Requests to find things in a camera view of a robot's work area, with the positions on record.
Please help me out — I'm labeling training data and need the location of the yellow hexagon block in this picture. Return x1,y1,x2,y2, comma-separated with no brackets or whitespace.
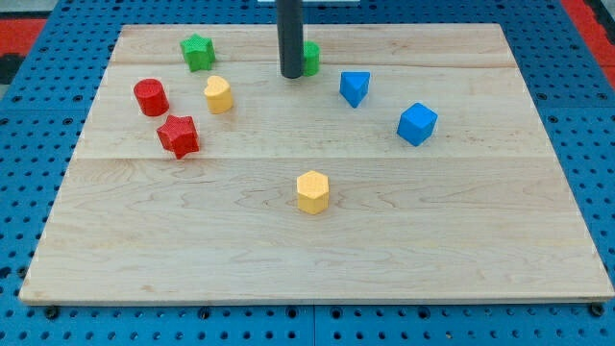
296,171,330,214

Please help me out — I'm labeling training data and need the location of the light wooden board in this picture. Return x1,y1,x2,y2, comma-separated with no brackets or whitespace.
19,24,614,307

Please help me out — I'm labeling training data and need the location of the blue triangle block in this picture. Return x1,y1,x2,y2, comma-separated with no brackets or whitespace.
339,71,371,108

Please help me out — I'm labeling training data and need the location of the yellow heart block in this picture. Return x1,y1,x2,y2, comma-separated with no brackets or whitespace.
204,75,234,114

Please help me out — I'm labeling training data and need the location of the green cylinder block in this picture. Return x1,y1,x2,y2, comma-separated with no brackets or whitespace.
303,40,320,76

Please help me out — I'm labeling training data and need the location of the blue cube block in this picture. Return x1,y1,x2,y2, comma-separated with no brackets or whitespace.
396,103,438,146

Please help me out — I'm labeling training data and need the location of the red star block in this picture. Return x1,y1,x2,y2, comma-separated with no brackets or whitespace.
157,114,200,160

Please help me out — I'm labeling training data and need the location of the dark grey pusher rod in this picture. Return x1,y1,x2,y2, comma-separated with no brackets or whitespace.
275,0,304,79

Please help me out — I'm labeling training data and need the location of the green star block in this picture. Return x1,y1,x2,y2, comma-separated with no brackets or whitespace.
180,34,215,72

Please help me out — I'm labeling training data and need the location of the red cylinder block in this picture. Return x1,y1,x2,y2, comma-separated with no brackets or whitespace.
134,79,169,116

